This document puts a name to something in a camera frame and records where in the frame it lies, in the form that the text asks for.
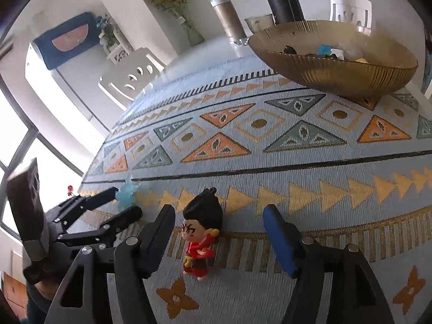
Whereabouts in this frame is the person's left forearm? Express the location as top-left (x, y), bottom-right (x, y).
top-left (25, 273), bottom-right (66, 324)

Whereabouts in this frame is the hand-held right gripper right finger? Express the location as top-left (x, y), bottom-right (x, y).
top-left (262, 204), bottom-right (395, 324)

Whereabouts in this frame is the red robed figurine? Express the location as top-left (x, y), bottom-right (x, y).
top-left (181, 187), bottom-right (223, 281)

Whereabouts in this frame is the silver metal canister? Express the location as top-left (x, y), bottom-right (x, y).
top-left (210, 0), bottom-right (248, 41)

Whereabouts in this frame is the white planter with blue flowers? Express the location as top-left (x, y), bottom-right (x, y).
top-left (95, 14), bottom-right (133, 65)

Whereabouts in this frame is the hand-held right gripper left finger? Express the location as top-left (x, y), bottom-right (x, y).
top-left (44, 204), bottom-right (177, 324)

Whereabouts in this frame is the light blue spiky toy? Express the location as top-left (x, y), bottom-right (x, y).
top-left (116, 174), bottom-right (141, 208)

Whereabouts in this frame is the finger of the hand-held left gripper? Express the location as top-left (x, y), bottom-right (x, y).
top-left (59, 205), bottom-right (143, 248)
top-left (56, 186), bottom-right (119, 225)

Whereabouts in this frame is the blue cloth with orange oval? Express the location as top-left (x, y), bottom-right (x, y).
top-left (33, 12), bottom-right (102, 71)

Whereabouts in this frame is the glass vase with flowers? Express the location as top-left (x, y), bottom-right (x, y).
top-left (139, 0), bottom-right (206, 46)

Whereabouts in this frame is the blue patterned tablecloth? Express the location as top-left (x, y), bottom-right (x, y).
top-left (79, 52), bottom-right (432, 324)

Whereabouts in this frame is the small metal bowl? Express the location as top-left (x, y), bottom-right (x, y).
top-left (245, 13), bottom-right (275, 34)

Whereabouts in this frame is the golden ribbed bowl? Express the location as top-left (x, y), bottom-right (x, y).
top-left (248, 20), bottom-right (419, 110)

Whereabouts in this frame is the white refrigerator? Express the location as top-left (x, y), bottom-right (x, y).
top-left (25, 42), bottom-right (112, 132)

